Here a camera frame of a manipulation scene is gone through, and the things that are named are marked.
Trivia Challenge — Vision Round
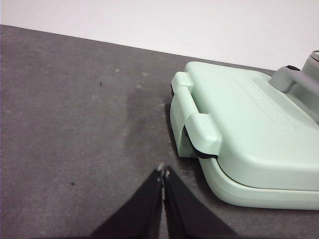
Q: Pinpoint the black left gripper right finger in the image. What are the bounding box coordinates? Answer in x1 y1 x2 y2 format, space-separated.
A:
163 165 237 239

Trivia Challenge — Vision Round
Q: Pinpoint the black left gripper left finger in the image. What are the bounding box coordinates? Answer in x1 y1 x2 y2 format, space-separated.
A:
88 166 164 239

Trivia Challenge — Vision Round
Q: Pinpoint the mint green breakfast machine base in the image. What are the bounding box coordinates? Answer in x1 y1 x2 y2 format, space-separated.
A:
170 97 319 210

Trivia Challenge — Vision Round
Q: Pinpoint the mint green pot with handle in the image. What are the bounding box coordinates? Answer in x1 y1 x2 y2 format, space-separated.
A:
302 50 319 80

